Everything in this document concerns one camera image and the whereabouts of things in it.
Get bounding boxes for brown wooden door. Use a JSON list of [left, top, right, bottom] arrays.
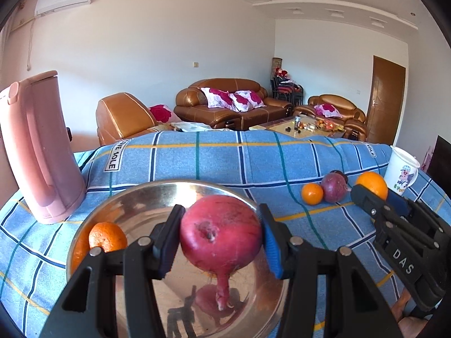
[[366, 55, 406, 146]]

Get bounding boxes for person's right hand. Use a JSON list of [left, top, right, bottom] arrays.
[[390, 285, 435, 338]]

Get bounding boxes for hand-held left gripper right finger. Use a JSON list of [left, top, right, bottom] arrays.
[[258, 203, 406, 338]]

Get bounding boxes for coffee table clutter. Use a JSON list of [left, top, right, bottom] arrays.
[[284, 115, 344, 134]]

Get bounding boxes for white cartoon mug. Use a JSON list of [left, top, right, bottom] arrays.
[[383, 146, 421, 196]]

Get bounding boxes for pink electric kettle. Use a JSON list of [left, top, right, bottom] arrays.
[[0, 70, 87, 225]]

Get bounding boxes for wooden coffee table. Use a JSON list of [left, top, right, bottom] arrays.
[[249, 115, 348, 139]]

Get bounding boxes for blue plaid blanket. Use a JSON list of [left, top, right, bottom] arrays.
[[0, 130, 451, 338]]

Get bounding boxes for floral pink pillow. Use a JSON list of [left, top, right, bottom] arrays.
[[229, 90, 266, 111], [150, 104, 182, 124], [314, 104, 342, 118], [201, 87, 235, 109]]

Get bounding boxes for brown leather three-seat sofa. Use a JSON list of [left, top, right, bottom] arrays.
[[175, 78, 295, 130]]

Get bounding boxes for red radish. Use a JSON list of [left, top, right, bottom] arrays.
[[180, 195, 263, 312]]

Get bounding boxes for stack of dark chairs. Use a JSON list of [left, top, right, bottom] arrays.
[[269, 75, 304, 104]]

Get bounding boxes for small smooth orange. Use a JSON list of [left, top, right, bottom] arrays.
[[301, 182, 324, 205]]

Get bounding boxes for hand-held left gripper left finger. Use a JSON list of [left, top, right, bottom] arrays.
[[38, 205, 186, 338]]

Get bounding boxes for dark cabinet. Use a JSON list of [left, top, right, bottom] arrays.
[[432, 135, 451, 181]]

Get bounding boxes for purple beetroot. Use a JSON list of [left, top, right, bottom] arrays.
[[320, 170, 350, 203]]

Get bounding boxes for white crumpled cloth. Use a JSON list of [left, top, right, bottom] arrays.
[[171, 121, 212, 132]]

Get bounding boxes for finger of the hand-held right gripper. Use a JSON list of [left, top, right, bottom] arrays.
[[350, 184, 437, 254], [387, 192, 446, 233]]

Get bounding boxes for stainless steel bowl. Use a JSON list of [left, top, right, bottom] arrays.
[[66, 179, 293, 338]]

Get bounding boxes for large orange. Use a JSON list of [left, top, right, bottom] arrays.
[[355, 171, 389, 201]]

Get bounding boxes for bumpy tangerine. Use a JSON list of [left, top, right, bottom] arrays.
[[88, 222, 128, 254]]

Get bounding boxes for brown leather armchair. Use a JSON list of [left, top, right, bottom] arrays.
[[96, 92, 159, 146]]

